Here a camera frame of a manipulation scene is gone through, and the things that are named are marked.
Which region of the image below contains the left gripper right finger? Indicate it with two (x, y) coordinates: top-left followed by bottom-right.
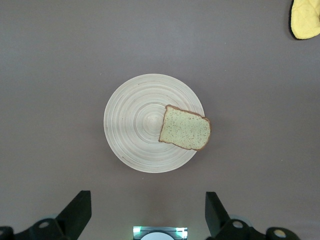
(205, 191), (266, 240)

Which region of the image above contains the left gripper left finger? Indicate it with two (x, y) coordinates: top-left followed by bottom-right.
(14, 190), (92, 240)

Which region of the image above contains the slice of brown-crust bread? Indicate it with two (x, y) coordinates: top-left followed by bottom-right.
(158, 104), (212, 151)

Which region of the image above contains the round pale wooden plate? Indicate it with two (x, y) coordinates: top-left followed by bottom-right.
(103, 73), (205, 173)

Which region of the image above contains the brown table cover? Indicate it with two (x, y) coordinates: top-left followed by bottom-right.
(0, 0), (320, 240)

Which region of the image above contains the yellow quilted oven mitt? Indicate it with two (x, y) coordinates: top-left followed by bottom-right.
(289, 0), (320, 40)

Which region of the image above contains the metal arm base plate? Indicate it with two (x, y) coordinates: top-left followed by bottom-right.
(132, 226), (188, 240)

